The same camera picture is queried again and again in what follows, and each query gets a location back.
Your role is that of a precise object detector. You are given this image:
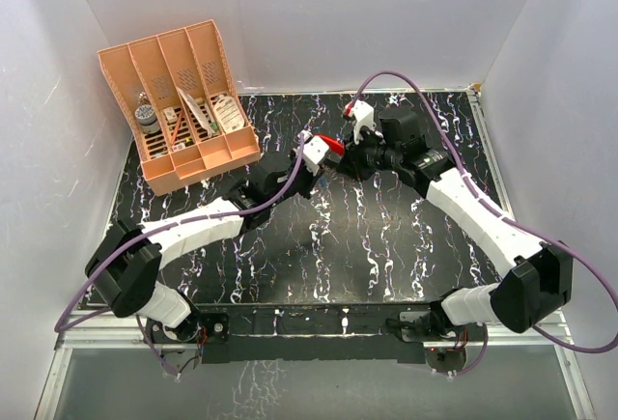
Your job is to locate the purple cable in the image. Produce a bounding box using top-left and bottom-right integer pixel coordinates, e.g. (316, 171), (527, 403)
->
(53, 130), (310, 378)
(350, 70), (618, 378)

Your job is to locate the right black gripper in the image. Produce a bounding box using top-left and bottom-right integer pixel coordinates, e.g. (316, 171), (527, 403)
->
(335, 126), (401, 183)

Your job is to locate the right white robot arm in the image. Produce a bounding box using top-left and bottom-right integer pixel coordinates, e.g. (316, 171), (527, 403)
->
(337, 101), (573, 340)

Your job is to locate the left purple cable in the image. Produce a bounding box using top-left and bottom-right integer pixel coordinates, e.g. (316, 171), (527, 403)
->
(53, 130), (310, 378)

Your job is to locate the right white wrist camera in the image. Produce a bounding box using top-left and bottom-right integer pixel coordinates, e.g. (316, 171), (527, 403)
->
(343, 100), (376, 145)

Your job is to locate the orange pencil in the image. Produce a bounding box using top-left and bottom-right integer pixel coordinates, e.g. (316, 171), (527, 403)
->
(171, 109), (184, 147)

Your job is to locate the grey round tin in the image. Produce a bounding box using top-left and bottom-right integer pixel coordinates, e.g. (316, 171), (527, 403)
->
(134, 104), (160, 135)

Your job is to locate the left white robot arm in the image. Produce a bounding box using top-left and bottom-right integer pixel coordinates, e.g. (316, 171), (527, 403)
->
(85, 163), (323, 342)

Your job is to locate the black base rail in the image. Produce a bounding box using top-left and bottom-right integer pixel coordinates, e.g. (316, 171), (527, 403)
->
(147, 302), (484, 367)

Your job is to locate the small white label box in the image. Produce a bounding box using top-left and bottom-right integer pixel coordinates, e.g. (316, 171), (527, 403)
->
(163, 107), (178, 125)

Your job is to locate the white labelled packet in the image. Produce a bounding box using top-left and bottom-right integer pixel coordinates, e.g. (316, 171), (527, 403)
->
(212, 95), (246, 133)

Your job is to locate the orange plastic desk organizer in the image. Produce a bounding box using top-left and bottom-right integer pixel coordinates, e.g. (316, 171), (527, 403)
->
(98, 20), (261, 196)

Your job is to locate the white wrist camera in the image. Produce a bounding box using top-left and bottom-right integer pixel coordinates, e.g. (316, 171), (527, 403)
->
(300, 130), (330, 176)
(343, 100), (376, 145)

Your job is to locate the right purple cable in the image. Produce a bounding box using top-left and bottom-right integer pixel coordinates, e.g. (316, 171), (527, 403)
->
(350, 70), (618, 378)

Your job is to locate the white envelope card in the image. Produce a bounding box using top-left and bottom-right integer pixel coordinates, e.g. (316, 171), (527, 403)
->
(177, 87), (218, 137)

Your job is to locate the white and red keyring holder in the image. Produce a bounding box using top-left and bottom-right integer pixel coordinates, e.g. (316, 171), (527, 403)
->
(318, 134), (345, 169)

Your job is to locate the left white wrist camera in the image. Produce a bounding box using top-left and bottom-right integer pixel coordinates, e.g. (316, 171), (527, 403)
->
(300, 130), (330, 176)

